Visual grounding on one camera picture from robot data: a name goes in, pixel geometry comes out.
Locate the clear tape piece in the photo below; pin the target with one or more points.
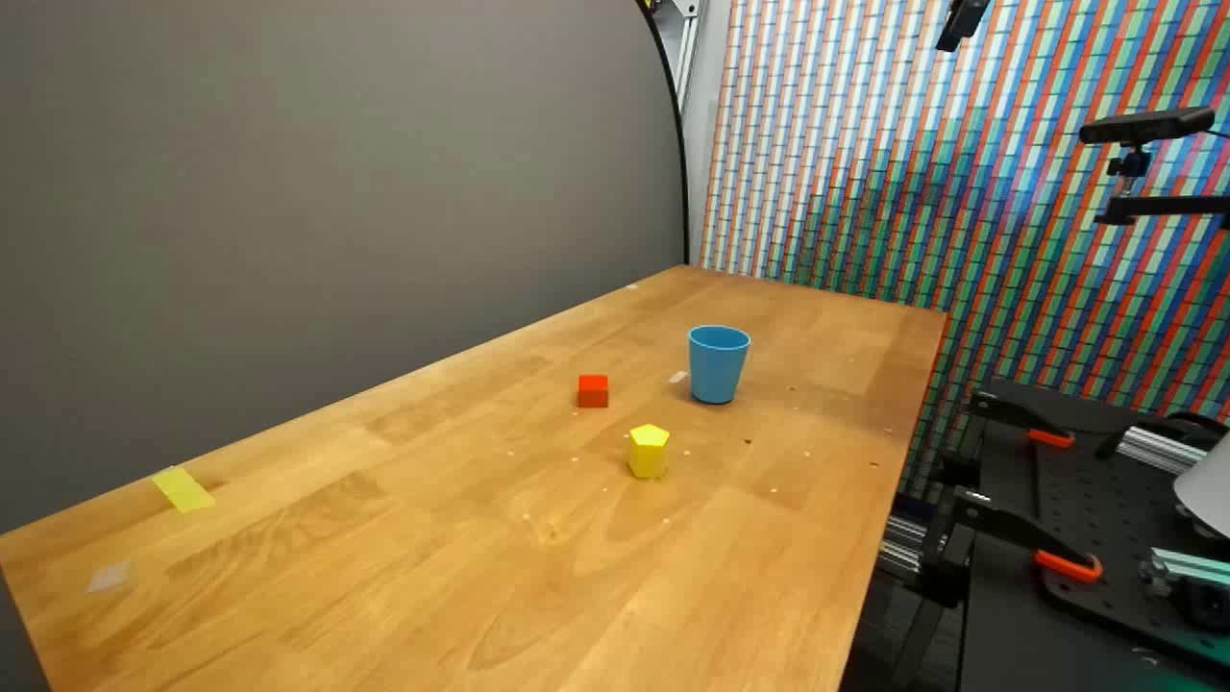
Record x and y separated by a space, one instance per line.
679 378

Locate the yellow tape strip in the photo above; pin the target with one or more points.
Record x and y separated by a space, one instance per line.
181 488

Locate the yellow block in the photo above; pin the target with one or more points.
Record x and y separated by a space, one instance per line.
648 453

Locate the silver aluminium extrusion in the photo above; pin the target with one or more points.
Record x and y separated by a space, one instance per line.
1192 567
1157 448

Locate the black camera on mount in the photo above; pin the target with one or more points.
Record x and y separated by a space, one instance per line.
1143 125

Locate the translucent tape patch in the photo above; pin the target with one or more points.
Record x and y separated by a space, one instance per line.
108 578

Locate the black mount bar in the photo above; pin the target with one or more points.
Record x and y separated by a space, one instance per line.
1167 205

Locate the black perforated mounting board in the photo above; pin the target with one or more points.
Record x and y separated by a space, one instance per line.
1102 503

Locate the black overhead device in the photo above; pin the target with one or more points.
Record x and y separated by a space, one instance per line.
962 20

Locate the red block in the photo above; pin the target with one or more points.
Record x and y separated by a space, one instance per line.
592 388

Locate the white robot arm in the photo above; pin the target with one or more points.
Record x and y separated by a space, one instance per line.
1213 494

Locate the blue plastic cup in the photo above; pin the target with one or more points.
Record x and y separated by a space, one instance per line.
718 367

